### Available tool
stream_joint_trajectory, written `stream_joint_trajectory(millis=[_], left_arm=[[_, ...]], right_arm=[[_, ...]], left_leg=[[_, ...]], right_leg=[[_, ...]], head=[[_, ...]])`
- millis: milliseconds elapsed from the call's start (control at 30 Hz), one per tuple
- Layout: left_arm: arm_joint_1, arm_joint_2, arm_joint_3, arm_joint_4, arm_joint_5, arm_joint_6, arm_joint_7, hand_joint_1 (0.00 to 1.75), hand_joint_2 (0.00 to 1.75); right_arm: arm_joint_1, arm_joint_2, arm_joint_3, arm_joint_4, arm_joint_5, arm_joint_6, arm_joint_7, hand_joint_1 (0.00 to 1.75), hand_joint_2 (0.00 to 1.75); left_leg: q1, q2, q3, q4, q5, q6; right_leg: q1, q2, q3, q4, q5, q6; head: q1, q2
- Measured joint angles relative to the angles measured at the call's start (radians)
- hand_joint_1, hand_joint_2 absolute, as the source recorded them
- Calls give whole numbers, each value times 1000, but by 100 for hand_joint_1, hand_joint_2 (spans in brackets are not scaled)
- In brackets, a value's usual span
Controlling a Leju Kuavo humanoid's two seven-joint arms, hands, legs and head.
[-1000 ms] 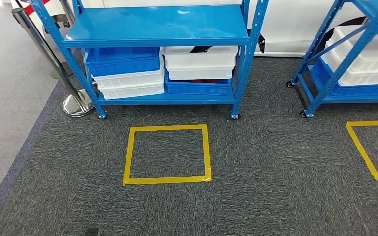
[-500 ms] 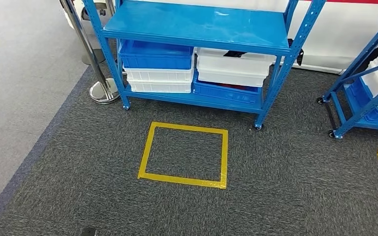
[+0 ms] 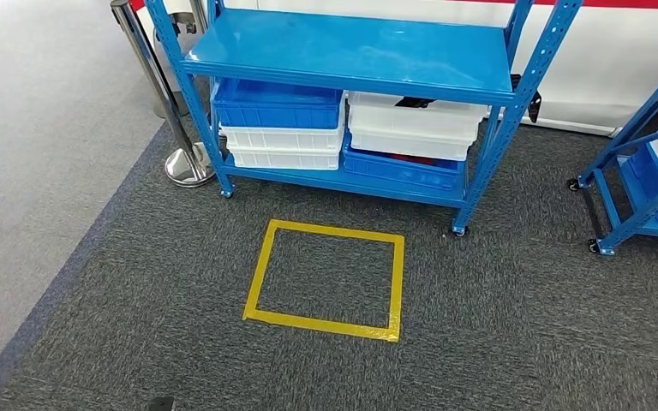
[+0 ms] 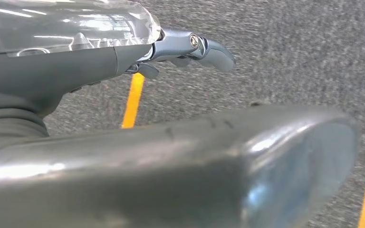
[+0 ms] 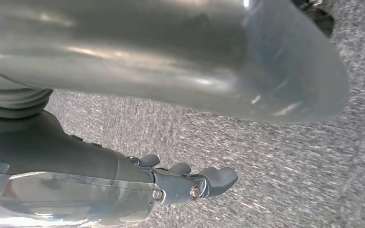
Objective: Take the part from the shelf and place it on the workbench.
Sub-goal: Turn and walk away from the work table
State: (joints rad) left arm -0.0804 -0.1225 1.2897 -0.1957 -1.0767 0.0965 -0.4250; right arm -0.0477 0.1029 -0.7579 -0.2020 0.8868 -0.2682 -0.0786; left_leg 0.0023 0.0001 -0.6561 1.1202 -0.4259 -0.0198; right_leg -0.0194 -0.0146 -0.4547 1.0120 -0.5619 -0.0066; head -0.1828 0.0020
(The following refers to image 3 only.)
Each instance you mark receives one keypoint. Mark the black ribbed object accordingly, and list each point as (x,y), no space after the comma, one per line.
(532,99)

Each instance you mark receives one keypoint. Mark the red barrier belt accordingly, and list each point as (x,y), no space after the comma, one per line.
(590,3)

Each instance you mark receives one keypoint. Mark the white car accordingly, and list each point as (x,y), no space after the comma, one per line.
(590,68)

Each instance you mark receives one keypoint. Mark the blue metal shelf rack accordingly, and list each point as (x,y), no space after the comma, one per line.
(351,51)
(635,170)

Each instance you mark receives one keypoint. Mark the red object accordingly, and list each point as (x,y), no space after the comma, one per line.
(414,160)

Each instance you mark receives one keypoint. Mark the black robot foot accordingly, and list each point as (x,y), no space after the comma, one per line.
(161,404)

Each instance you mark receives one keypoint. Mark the chrome base stanchion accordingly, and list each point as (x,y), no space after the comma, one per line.
(159,91)

